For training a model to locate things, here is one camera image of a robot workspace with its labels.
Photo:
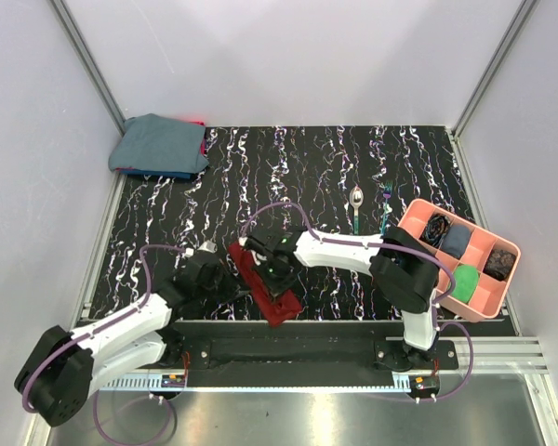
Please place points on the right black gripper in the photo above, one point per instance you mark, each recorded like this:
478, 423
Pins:
278, 286

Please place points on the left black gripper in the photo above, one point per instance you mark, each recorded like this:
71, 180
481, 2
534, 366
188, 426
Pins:
233, 290

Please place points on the dark red cloth napkin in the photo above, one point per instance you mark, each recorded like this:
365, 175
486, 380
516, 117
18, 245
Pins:
275, 310

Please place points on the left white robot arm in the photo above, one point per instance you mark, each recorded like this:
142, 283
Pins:
65, 368

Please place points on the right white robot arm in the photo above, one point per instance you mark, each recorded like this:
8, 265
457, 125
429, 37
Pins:
402, 271

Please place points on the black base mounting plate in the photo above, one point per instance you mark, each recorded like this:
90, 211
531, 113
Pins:
251, 355

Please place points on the folded grey-blue cloth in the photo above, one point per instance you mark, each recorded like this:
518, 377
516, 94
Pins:
156, 143

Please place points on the folded pink cloth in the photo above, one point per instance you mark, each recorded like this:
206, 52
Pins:
197, 131

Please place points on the dark patterned rolled sock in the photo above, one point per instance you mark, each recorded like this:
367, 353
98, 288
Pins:
435, 230

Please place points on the grey-blue rolled sock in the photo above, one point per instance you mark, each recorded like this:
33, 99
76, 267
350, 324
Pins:
456, 241

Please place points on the green rolled sock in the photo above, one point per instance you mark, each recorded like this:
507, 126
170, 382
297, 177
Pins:
467, 278

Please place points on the pink divided organizer tray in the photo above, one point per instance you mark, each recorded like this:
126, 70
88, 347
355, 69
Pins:
480, 262

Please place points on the brown patterned rolled sock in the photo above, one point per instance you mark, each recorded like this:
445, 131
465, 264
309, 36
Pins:
499, 264

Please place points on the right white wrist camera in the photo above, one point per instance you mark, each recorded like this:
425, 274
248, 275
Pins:
254, 248

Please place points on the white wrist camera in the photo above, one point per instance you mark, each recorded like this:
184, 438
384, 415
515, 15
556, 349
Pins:
206, 246
254, 248

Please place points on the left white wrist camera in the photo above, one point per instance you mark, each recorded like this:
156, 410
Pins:
206, 246

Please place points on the silver spoon patterned handle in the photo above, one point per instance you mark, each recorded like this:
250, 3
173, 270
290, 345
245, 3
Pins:
356, 200

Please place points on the fork with teal handle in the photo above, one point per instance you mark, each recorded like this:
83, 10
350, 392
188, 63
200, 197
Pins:
386, 195

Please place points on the left aluminium frame post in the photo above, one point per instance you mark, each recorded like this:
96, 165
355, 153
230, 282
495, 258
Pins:
81, 48

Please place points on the aluminium frame post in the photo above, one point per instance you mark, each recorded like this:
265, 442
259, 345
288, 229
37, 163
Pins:
81, 48
518, 21

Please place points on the right aluminium frame post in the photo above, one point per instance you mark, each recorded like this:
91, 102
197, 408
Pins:
518, 21

